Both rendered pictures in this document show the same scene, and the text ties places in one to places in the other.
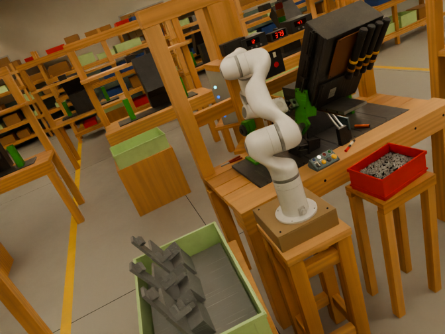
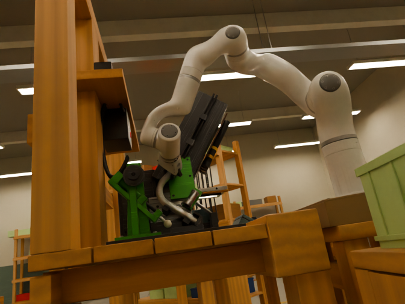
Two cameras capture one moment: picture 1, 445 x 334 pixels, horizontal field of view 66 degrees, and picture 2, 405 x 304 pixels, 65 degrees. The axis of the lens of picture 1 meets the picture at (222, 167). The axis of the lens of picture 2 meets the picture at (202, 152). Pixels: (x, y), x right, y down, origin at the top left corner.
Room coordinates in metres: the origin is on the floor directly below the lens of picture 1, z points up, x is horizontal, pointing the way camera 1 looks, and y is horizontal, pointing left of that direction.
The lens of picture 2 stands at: (1.65, 0.85, 0.83)
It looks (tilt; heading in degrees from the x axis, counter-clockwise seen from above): 17 degrees up; 275
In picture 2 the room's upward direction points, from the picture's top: 8 degrees counter-clockwise
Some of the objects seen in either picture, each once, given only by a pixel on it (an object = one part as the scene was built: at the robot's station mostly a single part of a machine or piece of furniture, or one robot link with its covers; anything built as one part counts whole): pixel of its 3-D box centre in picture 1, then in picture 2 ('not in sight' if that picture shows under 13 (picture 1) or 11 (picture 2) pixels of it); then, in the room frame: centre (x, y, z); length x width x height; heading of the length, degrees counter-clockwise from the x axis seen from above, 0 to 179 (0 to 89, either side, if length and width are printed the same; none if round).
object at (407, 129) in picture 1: (350, 160); (234, 249); (1.72, -0.71, 0.82); 1.50 x 0.14 x 0.15; 105
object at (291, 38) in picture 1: (273, 42); (108, 122); (2.24, -0.58, 1.52); 0.90 x 0.25 x 0.04; 105
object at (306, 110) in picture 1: (305, 105); (180, 179); (1.91, -0.59, 1.17); 0.13 x 0.12 x 0.20; 105
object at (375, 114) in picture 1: (318, 139); (173, 243); (1.99, -0.64, 0.89); 1.10 x 0.42 x 0.02; 105
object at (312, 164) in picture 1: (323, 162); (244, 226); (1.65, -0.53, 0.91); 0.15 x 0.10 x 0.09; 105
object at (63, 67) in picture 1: (118, 74); not in sight; (8.70, 1.60, 1.12); 3.01 x 0.54 x 2.24; 103
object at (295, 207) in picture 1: (291, 194); (347, 170); (1.28, -0.24, 1.02); 0.19 x 0.19 x 0.18
